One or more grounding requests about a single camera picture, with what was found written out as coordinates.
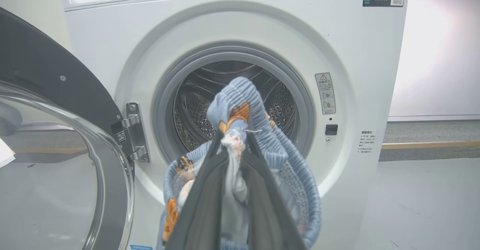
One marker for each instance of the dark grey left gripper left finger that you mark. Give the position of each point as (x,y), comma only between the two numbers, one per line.
(198,212)

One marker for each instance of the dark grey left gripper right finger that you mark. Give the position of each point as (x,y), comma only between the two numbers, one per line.
(270,216)

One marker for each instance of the blue patterned garment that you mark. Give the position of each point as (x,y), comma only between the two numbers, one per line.
(240,96)

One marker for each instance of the washing machine round door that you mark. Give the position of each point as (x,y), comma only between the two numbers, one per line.
(41,62)

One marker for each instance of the silver door hinge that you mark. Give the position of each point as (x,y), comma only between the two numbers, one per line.
(135,130)

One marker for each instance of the white front-load washing machine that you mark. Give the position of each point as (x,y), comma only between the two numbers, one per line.
(232,21)

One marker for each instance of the blue energy label sticker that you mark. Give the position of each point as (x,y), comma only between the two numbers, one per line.
(141,247)

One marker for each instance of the grey warning sticker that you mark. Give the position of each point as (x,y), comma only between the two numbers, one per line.
(325,92)

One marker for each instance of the frosted glass partition panel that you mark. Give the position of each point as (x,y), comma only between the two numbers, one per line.
(438,47)

